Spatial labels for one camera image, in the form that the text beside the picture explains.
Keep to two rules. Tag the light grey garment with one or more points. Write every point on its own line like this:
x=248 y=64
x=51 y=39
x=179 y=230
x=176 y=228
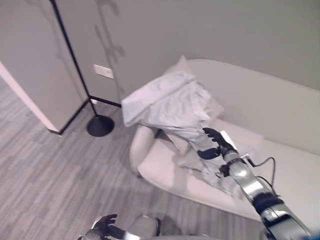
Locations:
x=172 y=105

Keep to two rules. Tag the white wall socket plate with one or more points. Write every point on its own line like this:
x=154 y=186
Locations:
x=103 y=71

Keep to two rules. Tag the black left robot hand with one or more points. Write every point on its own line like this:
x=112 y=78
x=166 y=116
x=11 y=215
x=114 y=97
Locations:
x=106 y=222

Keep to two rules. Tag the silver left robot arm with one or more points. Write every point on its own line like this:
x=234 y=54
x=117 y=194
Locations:
x=110 y=233

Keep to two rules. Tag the white sofa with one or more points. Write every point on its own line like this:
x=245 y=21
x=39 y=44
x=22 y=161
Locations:
x=262 y=120

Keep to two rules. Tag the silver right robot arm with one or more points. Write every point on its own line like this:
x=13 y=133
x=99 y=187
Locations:
x=260 y=192

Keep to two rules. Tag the white cushion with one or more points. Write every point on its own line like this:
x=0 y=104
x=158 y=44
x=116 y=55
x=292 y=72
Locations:
x=186 y=63

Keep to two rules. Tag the black clothes rack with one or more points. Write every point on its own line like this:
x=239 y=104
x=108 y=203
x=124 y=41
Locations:
x=75 y=65

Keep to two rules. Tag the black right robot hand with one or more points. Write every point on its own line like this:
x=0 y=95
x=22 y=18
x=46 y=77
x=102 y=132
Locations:
x=217 y=140

